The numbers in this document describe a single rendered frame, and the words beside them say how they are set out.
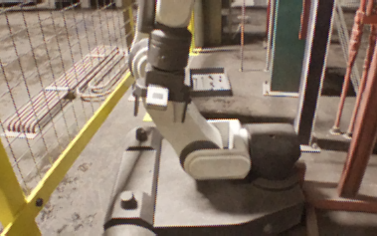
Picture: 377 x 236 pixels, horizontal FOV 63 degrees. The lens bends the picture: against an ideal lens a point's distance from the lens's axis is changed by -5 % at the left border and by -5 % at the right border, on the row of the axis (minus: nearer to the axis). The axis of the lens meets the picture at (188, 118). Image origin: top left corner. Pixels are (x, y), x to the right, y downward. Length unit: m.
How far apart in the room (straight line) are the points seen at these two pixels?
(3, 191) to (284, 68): 1.68
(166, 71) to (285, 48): 1.37
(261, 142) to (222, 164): 0.14
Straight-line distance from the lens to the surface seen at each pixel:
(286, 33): 1.94
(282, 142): 1.03
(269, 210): 1.04
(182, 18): 0.60
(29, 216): 0.77
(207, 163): 0.98
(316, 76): 1.44
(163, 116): 0.92
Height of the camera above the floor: 0.92
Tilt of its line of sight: 31 degrees down
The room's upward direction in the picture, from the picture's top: 2 degrees counter-clockwise
